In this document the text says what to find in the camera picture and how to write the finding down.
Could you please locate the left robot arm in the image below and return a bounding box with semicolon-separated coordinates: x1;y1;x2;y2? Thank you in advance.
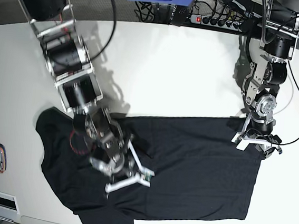
232;0;299;159

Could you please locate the black cable bundle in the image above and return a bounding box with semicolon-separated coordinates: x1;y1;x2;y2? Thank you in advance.
133;0;267;35

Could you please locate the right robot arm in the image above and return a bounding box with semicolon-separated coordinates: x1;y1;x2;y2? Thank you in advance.
18;0;155;194

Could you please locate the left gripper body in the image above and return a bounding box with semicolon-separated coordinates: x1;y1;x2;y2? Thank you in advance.
230;113;283;154

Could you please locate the white power strip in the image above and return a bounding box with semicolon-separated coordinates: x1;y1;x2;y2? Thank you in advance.
190;14;242;32

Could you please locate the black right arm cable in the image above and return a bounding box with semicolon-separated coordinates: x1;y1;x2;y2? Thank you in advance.
88;0;120;64

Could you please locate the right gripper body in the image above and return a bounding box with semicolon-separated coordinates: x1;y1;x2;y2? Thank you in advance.
89;132;155;192

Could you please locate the black T-shirt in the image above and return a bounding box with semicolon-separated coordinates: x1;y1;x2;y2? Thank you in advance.
36;108;263;224

